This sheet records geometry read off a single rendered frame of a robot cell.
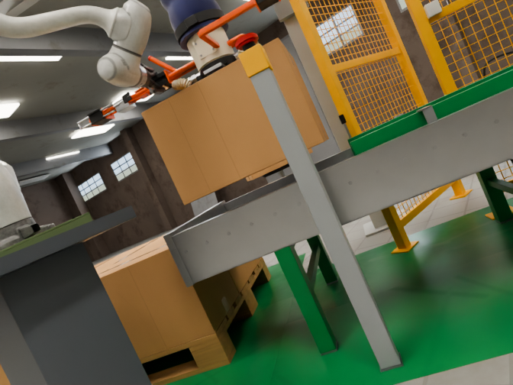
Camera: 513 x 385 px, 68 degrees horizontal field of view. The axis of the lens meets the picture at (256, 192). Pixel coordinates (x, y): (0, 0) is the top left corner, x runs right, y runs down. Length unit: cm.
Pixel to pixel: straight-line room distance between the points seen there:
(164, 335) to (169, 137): 84
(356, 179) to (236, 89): 54
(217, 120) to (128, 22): 44
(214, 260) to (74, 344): 50
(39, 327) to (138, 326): 70
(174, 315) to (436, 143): 120
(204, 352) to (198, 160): 81
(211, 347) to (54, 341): 72
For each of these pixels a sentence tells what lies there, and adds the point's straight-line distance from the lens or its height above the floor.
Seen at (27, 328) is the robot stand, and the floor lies 56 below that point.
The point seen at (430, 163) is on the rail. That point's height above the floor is 48.
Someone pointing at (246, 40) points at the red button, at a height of 102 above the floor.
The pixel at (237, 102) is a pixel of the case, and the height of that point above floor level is 94.
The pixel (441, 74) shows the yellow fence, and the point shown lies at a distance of 207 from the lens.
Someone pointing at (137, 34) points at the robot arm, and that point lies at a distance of 146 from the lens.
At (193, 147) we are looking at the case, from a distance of 150.
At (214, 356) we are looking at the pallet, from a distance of 176.
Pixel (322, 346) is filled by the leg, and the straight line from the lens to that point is 146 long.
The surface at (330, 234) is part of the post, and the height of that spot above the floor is 43.
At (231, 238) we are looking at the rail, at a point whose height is 50.
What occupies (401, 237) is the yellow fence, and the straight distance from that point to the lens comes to 209.
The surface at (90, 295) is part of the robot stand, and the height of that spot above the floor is 56.
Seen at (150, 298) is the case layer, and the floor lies 38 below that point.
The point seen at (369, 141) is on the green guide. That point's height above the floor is 62.
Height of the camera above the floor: 69
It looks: 3 degrees down
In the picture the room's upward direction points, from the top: 25 degrees counter-clockwise
